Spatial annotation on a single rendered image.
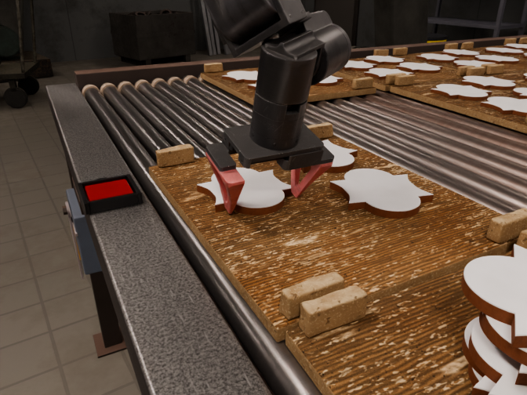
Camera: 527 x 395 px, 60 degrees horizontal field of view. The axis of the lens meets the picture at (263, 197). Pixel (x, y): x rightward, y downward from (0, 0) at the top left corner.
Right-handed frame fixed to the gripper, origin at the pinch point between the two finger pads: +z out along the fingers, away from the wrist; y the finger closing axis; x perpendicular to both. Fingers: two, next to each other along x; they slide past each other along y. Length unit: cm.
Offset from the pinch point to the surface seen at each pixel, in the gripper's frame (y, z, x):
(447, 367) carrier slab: -0.5, -6.8, -29.4
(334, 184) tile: 10.9, 0.2, -0.5
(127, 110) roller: -3, 20, 59
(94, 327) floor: -17, 119, 73
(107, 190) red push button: -16.4, 6.3, 15.1
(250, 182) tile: 0.8, 1.5, 5.1
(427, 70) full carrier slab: 87, 14, 53
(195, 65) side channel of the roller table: 27, 25, 92
